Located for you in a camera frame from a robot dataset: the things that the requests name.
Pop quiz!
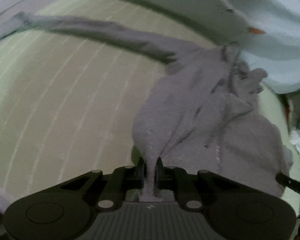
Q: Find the grey sweatshirt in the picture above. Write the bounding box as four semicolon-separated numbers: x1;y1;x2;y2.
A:
0;11;294;203

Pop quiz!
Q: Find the white printed blanket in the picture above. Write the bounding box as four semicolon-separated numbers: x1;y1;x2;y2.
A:
0;0;300;95

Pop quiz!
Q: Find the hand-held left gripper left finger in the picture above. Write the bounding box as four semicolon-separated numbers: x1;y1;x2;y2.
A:
61;156;147;210

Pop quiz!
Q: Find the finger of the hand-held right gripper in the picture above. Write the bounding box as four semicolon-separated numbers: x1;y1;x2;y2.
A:
275;172;300;196

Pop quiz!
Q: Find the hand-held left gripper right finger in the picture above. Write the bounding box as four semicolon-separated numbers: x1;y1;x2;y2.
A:
156;156;241;210

